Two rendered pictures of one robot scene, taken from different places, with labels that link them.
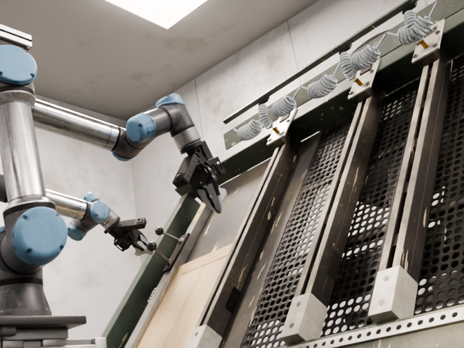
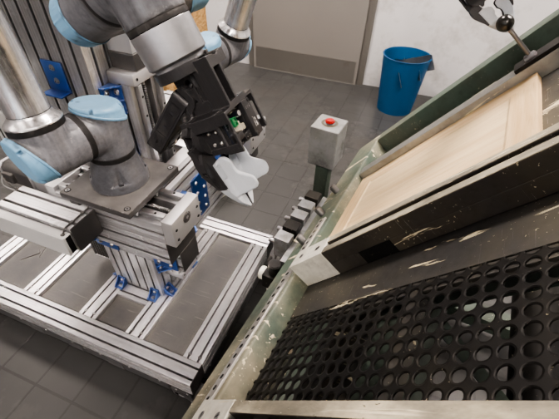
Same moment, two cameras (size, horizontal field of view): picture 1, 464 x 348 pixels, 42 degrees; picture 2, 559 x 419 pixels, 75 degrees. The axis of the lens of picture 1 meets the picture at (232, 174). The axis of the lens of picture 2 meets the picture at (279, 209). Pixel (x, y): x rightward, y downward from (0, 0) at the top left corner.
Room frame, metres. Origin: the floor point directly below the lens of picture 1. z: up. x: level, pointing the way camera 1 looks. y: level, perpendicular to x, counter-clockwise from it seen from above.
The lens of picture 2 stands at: (1.56, -0.34, 1.67)
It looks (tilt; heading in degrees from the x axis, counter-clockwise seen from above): 43 degrees down; 71
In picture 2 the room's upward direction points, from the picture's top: 2 degrees clockwise
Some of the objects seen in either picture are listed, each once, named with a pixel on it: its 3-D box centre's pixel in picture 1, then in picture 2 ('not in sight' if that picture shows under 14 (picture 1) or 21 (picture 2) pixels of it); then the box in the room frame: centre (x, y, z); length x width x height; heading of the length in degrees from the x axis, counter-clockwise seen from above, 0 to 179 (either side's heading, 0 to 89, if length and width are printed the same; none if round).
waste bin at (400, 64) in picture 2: not in sight; (403, 81); (3.71, 2.43, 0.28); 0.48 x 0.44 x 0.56; 141
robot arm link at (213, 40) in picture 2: not in sight; (205, 56); (1.72, 0.93, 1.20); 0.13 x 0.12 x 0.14; 41
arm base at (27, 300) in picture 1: (18, 303); (116, 163); (1.40, 0.55, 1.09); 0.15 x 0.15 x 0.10
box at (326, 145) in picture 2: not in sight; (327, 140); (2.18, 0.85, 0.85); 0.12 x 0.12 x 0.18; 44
